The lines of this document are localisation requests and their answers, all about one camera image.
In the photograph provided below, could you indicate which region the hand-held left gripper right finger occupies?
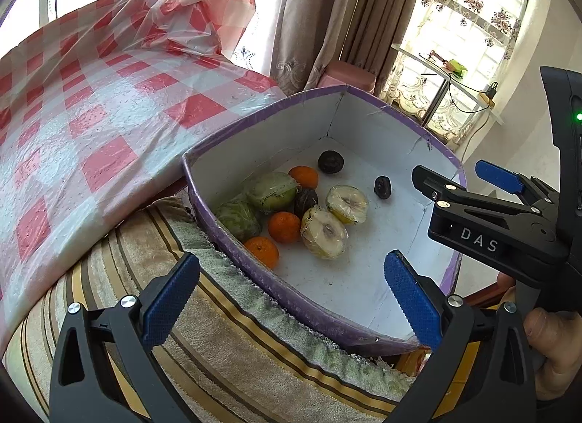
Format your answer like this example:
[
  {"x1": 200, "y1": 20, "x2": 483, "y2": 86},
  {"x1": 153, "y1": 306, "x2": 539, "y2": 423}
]
[{"x1": 384, "y1": 249, "x2": 538, "y2": 423}]

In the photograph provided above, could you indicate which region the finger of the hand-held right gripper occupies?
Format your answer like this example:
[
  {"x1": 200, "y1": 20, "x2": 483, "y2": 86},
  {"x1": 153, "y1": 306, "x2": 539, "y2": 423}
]
[
  {"x1": 475, "y1": 160, "x2": 565, "y2": 211},
  {"x1": 411, "y1": 165, "x2": 553, "y2": 229}
]

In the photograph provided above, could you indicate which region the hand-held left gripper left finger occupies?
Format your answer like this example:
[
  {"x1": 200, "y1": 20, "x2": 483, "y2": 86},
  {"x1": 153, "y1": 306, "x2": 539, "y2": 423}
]
[{"x1": 48, "y1": 251, "x2": 202, "y2": 423}]

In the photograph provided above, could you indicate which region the purple cardboard box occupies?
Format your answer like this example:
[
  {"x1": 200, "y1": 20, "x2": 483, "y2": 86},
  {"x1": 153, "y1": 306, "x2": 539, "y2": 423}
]
[{"x1": 181, "y1": 84, "x2": 469, "y2": 359}]

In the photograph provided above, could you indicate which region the small yellow fruit half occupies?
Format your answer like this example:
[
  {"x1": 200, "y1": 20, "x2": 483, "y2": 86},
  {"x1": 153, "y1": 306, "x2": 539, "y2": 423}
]
[{"x1": 326, "y1": 185, "x2": 369, "y2": 226}]

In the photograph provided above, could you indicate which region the small mandarin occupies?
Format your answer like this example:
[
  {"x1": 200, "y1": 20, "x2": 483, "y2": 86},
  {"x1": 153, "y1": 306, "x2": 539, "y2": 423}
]
[
  {"x1": 244, "y1": 236, "x2": 280, "y2": 270},
  {"x1": 267, "y1": 211, "x2": 302, "y2": 244}
]

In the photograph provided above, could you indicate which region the small green fruit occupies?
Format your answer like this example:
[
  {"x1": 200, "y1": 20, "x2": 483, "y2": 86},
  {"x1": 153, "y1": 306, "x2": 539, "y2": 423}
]
[{"x1": 215, "y1": 200, "x2": 263, "y2": 242}]

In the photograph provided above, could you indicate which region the large yellow fruit half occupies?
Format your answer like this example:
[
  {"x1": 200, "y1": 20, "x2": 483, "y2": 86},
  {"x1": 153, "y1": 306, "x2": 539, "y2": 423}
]
[{"x1": 300, "y1": 205, "x2": 349, "y2": 261}]

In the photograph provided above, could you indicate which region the large orange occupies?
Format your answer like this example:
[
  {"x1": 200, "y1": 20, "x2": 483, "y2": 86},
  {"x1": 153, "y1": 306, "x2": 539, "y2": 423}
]
[{"x1": 288, "y1": 166, "x2": 320, "y2": 190}]

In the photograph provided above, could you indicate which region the large green fruit half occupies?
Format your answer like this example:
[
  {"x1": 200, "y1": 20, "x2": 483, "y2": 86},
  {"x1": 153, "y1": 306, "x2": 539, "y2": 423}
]
[{"x1": 244, "y1": 172, "x2": 302, "y2": 213}]

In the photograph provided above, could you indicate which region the person's right hand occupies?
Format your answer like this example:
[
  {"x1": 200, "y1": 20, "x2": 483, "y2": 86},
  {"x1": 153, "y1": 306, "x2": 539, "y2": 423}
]
[{"x1": 523, "y1": 306, "x2": 582, "y2": 402}]

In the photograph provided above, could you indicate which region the striped beige towel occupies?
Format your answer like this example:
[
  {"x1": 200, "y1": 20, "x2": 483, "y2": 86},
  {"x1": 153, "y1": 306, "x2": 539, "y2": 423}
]
[{"x1": 0, "y1": 198, "x2": 483, "y2": 423}]

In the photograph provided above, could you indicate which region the glass side table chrome base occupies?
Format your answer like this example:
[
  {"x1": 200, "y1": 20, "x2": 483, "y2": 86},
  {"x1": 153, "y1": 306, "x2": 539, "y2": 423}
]
[{"x1": 390, "y1": 43, "x2": 506, "y2": 131}]

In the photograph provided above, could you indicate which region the pink plastic stool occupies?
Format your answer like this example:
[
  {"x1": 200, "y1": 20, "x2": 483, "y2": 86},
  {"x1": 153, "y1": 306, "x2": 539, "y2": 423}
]
[{"x1": 324, "y1": 61, "x2": 378, "y2": 96}]

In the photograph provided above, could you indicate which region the floral lace sheer curtain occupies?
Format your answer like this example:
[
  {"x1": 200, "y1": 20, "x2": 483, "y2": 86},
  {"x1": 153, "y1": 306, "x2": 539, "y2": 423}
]
[{"x1": 377, "y1": 0, "x2": 534, "y2": 147}]

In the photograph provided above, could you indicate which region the embroidered brown curtain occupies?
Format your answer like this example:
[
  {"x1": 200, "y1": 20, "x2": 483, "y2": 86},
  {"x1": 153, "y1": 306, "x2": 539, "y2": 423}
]
[{"x1": 341, "y1": 0, "x2": 427, "y2": 102}]

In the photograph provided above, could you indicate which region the red white checked plastic tablecloth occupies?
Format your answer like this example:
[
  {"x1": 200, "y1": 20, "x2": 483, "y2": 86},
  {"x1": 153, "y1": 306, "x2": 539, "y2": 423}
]
[{"x1": 0, "y1": 0, "x2": 292, "y2": 351}]

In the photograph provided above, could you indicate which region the plain brown curtain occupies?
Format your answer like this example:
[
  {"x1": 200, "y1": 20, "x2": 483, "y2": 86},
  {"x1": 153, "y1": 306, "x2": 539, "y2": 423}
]
[{"x1": 268, "y1": 0, "x2": 360, "y2": 97}]

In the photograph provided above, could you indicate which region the white lace sheer curtain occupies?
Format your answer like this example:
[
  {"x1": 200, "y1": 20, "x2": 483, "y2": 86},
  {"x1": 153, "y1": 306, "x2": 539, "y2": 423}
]
[{"x1": 232, "y1": 9, "x2": 274, "y2": 74}]

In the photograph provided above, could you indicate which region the black cable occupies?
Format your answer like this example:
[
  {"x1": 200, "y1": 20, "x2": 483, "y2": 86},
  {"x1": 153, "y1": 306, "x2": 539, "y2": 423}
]
[{"x1": 418, "y1": 52, "x2": 495, "y2": 103}]

